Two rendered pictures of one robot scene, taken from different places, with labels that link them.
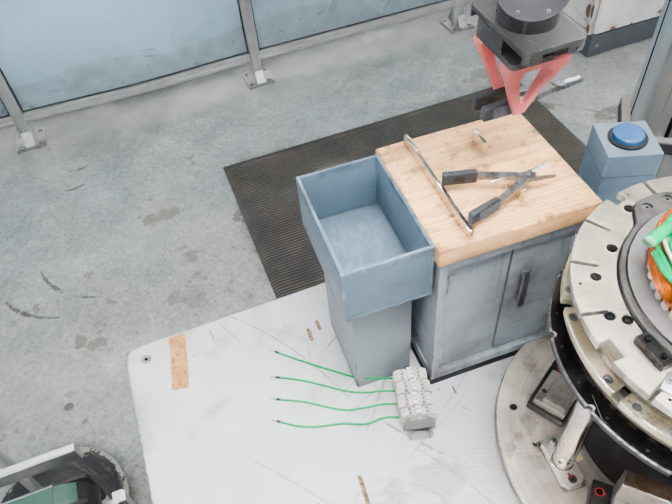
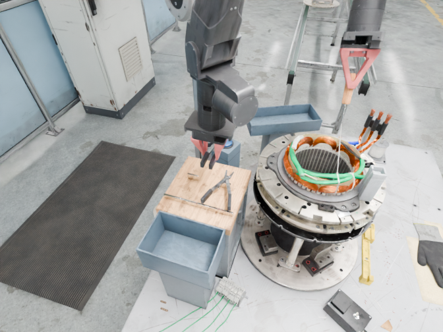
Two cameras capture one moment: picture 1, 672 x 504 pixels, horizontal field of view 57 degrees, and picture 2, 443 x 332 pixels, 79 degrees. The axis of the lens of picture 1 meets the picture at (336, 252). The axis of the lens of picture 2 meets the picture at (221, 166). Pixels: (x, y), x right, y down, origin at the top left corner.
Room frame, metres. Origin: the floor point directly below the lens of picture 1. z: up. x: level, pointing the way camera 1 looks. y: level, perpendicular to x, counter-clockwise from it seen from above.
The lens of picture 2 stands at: (0.27, 0.17, 1.59)
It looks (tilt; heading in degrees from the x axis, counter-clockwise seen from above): 45 degrees down; 303
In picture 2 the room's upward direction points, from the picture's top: straight up
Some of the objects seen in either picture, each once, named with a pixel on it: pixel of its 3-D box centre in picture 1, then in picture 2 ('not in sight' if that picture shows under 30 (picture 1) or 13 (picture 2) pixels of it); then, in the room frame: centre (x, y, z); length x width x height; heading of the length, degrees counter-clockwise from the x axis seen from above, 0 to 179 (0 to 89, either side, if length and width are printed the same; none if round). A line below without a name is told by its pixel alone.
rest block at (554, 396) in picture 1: (558, 392); (268, 242); (0.38, -0.27, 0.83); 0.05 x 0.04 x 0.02; 137
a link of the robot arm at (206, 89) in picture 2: not in sight; (213, 89); (0.53, -0.20, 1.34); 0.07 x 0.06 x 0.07; 160
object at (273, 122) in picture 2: not in sight; (276, 145); (0.52, -0.61, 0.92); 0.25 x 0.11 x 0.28; 41
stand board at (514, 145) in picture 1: (481, 181); (206, 191); (0.55, -0.18, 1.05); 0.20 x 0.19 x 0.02; 104
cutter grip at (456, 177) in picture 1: (459, 177); (206, 195); (0.52, -0.15, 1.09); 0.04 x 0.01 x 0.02; 89
